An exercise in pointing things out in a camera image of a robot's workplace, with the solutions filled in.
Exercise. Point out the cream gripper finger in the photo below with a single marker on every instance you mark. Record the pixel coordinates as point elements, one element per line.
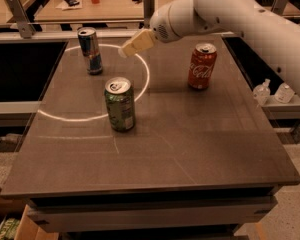
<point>131,48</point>
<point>142,35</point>

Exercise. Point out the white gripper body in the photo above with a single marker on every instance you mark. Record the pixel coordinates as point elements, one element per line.
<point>162,26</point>

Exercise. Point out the Red Bull can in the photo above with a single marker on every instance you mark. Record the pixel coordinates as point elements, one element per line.
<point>90,49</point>

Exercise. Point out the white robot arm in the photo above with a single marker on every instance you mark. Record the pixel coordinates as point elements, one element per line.
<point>273,38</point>

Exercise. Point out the red Coca-Cola can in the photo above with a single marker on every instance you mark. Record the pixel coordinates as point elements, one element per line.
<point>201,66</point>

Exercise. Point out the green soda can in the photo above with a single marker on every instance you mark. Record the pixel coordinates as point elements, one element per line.
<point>119,98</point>

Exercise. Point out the clear sanitizer bottle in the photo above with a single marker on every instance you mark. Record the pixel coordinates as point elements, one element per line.
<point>284,93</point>
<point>261,92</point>

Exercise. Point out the green box under table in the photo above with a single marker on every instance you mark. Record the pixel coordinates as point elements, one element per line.
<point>8,228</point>

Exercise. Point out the middle metal rail bracket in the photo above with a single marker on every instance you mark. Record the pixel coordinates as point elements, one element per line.
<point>148,10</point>

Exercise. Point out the left metal rail bracket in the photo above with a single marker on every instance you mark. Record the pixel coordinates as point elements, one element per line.
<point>25,28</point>

